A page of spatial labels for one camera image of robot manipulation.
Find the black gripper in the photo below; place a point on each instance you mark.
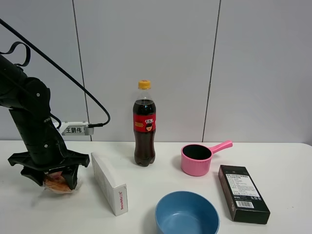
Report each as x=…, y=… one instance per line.
x=46, y=149

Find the muffin cake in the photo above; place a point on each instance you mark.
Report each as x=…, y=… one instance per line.
x=56, y=183

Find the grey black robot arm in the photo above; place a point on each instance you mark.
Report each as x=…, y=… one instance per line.
x=28, y=101

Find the white toothpaste box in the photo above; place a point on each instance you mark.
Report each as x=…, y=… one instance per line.
x=111, y=184

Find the cola bottle yellow cap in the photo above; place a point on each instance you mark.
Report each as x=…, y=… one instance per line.
x=144, y=125

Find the blue bowl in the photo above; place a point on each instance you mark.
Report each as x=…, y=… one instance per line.
x=184, y=212

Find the black rectangular box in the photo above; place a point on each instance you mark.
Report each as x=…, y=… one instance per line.
x=244, y=200

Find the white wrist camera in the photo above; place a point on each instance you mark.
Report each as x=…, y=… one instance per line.
x=75, y=129

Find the pink saucepan with handle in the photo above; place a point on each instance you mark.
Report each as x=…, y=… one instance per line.
x=196, y=159

